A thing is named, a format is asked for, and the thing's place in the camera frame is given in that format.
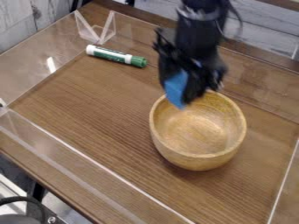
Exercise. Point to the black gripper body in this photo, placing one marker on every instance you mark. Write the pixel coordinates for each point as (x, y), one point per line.
(197, 35)

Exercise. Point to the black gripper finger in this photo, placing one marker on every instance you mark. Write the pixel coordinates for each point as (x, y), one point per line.
(170, 65)
(202, 80)

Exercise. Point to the blue foam block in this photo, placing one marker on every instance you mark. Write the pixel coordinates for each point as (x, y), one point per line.
(175, 85)

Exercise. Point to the brown wooden bowl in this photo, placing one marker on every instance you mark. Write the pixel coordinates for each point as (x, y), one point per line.
(201, 136)

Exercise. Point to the green white marker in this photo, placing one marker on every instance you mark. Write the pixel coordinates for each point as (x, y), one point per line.
(117, 56)

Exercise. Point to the clear acrylic tray wall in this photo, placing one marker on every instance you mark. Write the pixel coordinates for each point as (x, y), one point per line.
(98, 191)

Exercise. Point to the black metal table bracket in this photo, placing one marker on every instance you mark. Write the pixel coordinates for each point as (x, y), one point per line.
(38, 210)

